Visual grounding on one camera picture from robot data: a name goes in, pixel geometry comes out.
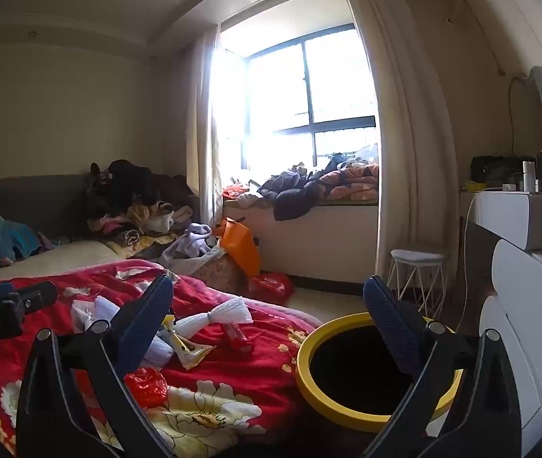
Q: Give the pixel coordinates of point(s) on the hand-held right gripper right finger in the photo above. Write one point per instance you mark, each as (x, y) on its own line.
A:
(390, 329)

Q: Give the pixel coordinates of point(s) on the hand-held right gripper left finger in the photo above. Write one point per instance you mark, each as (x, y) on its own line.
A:
(142, 324)

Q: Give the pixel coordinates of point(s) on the white tissue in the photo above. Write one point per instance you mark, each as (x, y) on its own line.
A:
(159, 350)
(94, 310)

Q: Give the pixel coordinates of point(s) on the yellow snack wrapper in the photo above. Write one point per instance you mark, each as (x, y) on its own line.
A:
(189, 353)

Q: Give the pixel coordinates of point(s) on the red plastic wrapper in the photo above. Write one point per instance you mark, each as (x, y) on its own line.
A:
(147, 386)

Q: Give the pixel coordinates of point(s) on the white foam fruit net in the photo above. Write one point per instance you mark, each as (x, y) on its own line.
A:
(223, 315)

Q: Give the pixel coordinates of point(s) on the yellow trash bin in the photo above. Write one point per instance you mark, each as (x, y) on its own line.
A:
(342, 412)

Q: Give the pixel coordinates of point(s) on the red stick wrapper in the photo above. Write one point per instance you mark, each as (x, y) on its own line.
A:
(237, 338)

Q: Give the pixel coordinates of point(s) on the grey headboard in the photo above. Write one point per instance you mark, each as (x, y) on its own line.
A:
(37, 205)

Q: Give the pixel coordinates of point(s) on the floral laundry basket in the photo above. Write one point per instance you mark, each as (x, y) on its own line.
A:
(218, 272)

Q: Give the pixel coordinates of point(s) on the pale lilac garment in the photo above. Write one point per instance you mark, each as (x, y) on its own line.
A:
(194, 241)

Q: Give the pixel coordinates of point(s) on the white window seat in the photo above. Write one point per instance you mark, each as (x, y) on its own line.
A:
(318, 238)

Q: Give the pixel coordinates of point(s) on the red floral blanket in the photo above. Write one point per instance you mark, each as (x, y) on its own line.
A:
(251, 381)

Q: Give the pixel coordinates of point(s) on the orange plastic bag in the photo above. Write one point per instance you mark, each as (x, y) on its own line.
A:
(240, 248)

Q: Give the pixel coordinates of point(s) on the red plastic bag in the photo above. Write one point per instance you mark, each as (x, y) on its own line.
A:
(271, 286)

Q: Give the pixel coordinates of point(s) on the white scalloped drawer cabinet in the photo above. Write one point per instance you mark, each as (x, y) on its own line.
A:
(518, 296)

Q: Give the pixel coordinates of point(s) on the pile of clothes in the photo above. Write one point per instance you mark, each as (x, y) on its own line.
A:
(128, 186)

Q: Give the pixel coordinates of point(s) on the orange patterned quilt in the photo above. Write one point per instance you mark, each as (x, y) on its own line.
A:
(352, 181)

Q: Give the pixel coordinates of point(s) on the white vanity table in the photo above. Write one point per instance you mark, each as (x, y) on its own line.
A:
(499, 214)

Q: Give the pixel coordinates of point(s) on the small yellow item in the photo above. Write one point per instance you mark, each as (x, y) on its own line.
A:
(473, 185)

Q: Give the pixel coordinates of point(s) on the dark puffer jacket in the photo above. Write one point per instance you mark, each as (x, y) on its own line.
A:
(290, 195)

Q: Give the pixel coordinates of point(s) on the cream thick curtain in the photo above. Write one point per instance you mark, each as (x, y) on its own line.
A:
(404, 152)

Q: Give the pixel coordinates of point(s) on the black bag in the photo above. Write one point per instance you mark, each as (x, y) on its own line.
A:
(495, 171)

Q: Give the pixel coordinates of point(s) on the cream sheer curtain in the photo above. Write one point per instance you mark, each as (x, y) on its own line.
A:
(201, 129)

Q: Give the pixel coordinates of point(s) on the dark framed window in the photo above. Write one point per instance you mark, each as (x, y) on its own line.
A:
(306, 81)

